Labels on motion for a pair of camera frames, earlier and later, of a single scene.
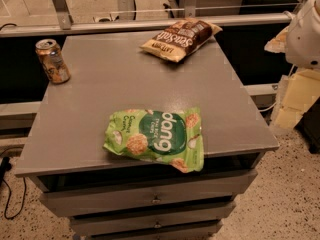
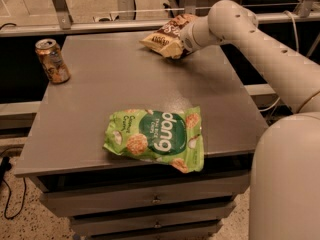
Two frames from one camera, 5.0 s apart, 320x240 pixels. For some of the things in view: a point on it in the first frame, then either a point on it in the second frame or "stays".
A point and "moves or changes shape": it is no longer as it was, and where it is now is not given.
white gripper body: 304,40 → 187,40
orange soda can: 53,60 stays
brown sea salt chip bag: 181,39 moves or changes shape
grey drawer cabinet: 111,196 stays
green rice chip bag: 172,136 stays
